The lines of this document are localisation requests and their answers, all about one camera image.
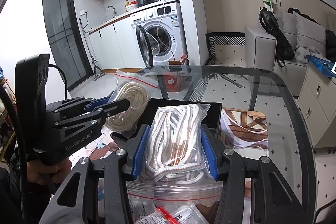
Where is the bagged cream rope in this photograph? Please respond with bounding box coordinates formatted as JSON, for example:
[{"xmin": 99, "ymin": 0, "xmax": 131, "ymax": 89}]
[{"xmin": 105, "ymin": 69, "xmax": 160, "ymax": 133}]

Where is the bagged white braided rope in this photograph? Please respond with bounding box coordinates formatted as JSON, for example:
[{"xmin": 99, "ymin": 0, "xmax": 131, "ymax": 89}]
[{"xmin": 126, "ymin": 103, "xmax": 224, "ymax": 205}]

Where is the white printed pouch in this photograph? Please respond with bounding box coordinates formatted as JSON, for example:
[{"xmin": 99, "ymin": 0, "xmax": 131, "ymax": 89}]
[{"xmin": 130, "ymin": 200, "xmax": 209, "ymax": 223}]

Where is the person left hand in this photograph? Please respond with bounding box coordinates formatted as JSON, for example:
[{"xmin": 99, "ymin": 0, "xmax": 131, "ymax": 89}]
[{"xmin": 27, "ymin": 158, "xmax": 72, "ymax": 185}]

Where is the black cardboard box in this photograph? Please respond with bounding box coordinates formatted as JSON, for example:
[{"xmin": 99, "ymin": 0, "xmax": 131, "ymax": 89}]
[{"xmin": 110, "ymin": 98, "xmax": 222, "ymax": 148}]

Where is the anime print desk mat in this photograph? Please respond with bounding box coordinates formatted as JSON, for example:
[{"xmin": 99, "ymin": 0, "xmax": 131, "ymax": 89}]
[{"xmin": 79, "ymin": 107, "xmax": 269, "ymax": 204}]

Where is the black glass door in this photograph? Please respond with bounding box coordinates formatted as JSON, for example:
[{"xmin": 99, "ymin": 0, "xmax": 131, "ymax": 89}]
[{"xmin": 42, "ymin": 0, "xmax": 93, "ymax": 91}]

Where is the grey sofa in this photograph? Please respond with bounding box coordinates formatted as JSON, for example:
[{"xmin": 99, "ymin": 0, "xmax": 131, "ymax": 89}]
[{"xmin": 244, "ymin": 7, "xmax": 336, "ymax": 83}]

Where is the white washing machine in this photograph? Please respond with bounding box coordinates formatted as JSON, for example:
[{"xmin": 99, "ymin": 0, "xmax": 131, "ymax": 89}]
[{"xmin": 130, "ymin": 2, "xmax": 187, "ymax": 67}]

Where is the kitchen faucet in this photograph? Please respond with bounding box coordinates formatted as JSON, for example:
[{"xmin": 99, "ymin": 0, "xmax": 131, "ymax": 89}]
[{"xmin": 106, "ymin": 5, "xmax": 117, "ymax": 18}]

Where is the beige drawer cabinet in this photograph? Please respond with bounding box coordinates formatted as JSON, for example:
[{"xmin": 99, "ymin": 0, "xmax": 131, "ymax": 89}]
[{"xmin": 298, "ymin": 63, "xmax": 336, "ymax": 148}]

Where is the black backpack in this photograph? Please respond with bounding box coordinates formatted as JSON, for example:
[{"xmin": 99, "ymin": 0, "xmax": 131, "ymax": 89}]
[{"xmin": 259, "ymin": 7, "xmax": 295, "ymax": 68}]

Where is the blue plastic bag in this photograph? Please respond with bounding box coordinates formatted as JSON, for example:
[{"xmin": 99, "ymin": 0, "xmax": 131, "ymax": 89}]
[{"xmin": 305, "ymin": 55, "xmax": 335, "ymax": 79}]

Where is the grey sofa pillow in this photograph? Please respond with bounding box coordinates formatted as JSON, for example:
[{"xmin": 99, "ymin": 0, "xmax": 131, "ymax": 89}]
[{"xmin": 294, "ymin": 12, "xmax": 326, "ymax": 55}]

